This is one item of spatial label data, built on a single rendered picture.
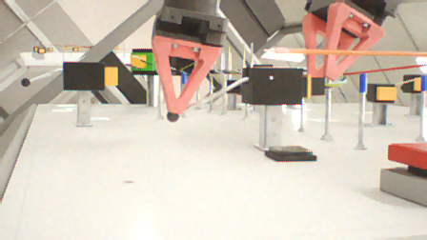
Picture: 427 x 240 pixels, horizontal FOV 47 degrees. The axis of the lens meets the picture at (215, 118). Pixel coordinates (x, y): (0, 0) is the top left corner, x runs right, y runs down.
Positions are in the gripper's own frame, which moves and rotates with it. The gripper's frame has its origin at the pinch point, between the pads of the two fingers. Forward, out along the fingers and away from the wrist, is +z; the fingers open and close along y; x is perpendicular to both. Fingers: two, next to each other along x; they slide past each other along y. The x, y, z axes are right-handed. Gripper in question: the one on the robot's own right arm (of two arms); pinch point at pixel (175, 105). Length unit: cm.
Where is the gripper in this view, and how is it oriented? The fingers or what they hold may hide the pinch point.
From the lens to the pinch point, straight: 52.1
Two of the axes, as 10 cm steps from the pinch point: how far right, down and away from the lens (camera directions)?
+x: -9.7, -1.4, -2.0
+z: -1.6, 9.9, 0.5
